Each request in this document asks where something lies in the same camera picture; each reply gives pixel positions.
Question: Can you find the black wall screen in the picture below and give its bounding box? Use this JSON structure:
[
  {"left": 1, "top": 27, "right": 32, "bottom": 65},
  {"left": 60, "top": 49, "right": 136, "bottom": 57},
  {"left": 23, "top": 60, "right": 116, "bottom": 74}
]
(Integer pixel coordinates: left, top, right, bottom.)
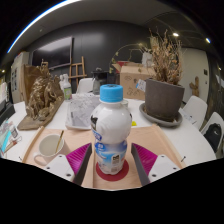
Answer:
[{"left": 30, "top": 35, "right": 74, "bottom": 70}]

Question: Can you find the brown wooden sculpture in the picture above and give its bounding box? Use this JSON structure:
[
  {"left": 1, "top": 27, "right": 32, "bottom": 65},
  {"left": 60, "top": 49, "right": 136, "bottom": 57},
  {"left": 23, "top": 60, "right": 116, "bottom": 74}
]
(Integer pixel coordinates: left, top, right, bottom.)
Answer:
[{"left": 17, "top": 63, "right": 65, "bottom": 131}]

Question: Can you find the white mug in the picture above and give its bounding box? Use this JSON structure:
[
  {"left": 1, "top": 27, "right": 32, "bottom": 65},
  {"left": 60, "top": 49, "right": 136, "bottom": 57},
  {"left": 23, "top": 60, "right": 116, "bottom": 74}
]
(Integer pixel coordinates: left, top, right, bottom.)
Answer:
[{"left": 33, "top": 133, "right": 71, "bottom": 167}]

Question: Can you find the white chair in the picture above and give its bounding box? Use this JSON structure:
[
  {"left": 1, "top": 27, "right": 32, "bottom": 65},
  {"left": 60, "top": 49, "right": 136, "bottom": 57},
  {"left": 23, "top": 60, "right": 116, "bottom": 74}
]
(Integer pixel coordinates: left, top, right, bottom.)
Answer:
[
  {"left": 199, "top": 111, "right": 224, "bottom": 154},
  {"left": 76, "top": 77, "right": 95, "bottom": 94},
  {"left": 181, "top": 95, "right": 208, "bottom": 129}
]

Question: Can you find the tan wooden board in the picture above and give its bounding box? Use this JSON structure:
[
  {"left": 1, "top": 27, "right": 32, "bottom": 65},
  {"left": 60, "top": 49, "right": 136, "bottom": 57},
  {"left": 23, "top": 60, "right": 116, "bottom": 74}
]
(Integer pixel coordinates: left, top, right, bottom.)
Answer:
[{"left": 21, "top": 124, "right": 186, "bottom": 190}]

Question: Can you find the grey pot with dried plant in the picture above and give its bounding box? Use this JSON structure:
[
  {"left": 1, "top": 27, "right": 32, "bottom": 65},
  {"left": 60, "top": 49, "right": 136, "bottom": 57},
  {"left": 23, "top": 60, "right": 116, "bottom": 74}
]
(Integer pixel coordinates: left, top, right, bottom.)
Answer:
[{"left": 143, "top": 28, "right": 186, "bottom": 123}]

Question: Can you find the cardboard box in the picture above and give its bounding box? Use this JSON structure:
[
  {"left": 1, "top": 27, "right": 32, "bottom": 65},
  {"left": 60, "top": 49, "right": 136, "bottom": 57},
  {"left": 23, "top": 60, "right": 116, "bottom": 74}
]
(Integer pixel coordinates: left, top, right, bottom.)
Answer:
[{"left": 111, "top": 63, "right": 156, "bottom": 102}]

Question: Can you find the holographic colourful sheet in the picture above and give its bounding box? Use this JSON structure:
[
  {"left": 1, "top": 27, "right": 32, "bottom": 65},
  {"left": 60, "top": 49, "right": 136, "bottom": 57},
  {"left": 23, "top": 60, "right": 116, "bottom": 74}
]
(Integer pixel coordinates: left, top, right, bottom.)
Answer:
[{"left": 0, "top": 119, "right": 14, "bottom": 154}]

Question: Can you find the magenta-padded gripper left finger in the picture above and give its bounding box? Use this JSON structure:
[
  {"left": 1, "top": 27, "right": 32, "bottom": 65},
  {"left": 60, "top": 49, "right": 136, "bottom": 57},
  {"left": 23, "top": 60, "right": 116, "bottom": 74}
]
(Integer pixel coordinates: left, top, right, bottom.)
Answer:
[{"left": 44, "top": 142, "right": 94, "bottom": 186}]

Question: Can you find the black foam block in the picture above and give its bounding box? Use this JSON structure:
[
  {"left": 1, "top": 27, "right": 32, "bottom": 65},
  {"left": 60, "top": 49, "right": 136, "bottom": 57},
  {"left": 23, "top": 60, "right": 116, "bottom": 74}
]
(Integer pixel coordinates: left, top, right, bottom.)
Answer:
[{"left": 0, "top": 101, "right": 16, "bottom": 126}]

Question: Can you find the wooden stick in mug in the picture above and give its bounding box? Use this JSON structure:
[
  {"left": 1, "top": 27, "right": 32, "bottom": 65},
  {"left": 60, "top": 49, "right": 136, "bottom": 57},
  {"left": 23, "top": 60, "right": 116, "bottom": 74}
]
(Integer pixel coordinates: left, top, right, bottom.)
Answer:
[{"left": 54, "top": 129, "right": 65, "bottom": 154}]

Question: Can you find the wooden easel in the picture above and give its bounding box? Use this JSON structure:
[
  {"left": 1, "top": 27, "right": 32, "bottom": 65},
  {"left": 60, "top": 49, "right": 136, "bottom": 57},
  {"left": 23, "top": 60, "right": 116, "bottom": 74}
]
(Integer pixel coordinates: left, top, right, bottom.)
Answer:
[{"left": 69, "top": 55, "right": 87, "bottom": 86}]

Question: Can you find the white cabinet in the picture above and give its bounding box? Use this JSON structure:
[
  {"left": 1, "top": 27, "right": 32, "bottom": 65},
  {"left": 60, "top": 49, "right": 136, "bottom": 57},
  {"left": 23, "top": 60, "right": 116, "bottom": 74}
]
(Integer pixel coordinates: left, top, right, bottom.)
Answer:
[{"left": 10, "top": 51, "right": 31, "bottom": 104}]

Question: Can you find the white plaster figure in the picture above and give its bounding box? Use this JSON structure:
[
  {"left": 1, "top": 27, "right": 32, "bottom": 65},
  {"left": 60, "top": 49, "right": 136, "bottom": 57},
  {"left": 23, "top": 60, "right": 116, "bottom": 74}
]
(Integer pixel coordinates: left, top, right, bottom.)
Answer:
[{"left": 141, "top": 51, "right": 154, "bottom": 68}]

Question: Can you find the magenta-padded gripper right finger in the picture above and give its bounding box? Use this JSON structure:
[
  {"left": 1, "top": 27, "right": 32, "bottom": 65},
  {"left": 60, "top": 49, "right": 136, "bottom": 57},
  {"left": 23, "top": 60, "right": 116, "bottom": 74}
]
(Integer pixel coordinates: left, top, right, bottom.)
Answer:
[{"left": 130, "top": 142, "right": 183, "bottom": 187}]

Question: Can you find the wooden wall figure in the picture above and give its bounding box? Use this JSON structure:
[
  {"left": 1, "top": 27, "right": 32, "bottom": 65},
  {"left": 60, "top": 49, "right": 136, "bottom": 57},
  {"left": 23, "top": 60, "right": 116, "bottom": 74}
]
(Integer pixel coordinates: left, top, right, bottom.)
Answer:
[{"left": 189, "top": 75, "right": 200, "bottom": 98}]

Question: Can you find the black backpack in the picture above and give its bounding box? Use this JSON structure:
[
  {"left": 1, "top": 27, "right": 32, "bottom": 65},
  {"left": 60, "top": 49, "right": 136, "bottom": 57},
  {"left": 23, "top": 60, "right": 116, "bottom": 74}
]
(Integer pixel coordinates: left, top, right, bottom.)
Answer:
[{"left": 203, "top": 123, "right": 223, "bottom": 149}]

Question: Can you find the newspaper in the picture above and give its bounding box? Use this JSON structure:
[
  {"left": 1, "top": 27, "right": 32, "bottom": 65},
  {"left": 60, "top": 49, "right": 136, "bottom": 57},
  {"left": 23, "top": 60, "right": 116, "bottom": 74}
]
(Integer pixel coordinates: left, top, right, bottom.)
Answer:
[{"left": 64, "top": 93, "right": 101, "bottom": 131}]

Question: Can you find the white bottle with blue cap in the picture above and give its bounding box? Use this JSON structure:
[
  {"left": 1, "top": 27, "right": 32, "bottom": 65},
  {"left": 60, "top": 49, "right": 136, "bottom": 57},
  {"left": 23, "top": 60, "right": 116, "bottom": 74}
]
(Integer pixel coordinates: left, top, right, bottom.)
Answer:
[{"left": 89, "top": 83, "right": 133, "bottom": 176}]

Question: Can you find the flat round red coaster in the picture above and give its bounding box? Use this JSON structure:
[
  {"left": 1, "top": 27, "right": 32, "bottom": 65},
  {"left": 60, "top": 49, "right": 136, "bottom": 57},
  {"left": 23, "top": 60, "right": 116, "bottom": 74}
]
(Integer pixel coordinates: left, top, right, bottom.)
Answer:
[{"left": 95, "top": 159, "right": 130, "bottom": 183}]

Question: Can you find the grey conical flask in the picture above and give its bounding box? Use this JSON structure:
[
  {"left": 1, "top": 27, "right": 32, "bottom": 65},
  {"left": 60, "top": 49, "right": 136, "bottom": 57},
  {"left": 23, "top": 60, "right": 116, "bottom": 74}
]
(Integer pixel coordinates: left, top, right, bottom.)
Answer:
[{"left": 91, "top": 68, "right": 103, "bottom": 95}]

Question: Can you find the long ceiling light strip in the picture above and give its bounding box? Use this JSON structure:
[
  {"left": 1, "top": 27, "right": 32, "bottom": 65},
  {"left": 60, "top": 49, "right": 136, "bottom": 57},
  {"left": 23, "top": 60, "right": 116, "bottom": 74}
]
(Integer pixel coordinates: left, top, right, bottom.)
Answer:
[{"left": 6, "top": 0, "right": 83, "bottom": 54}]

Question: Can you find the green spray bottle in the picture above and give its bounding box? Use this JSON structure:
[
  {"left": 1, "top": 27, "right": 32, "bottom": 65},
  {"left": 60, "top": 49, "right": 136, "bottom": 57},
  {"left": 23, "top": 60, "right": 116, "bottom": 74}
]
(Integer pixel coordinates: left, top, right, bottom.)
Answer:
[{"left": 62, "top": 73, "right": 73, "bottom": 101}]

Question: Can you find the grey plant saucer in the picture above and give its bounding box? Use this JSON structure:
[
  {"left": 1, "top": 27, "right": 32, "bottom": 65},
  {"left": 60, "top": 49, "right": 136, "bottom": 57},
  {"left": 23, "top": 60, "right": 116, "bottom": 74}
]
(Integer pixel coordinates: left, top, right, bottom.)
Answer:
[{"left": 138, "top": 102, "right": 184, "bottom": 128}]

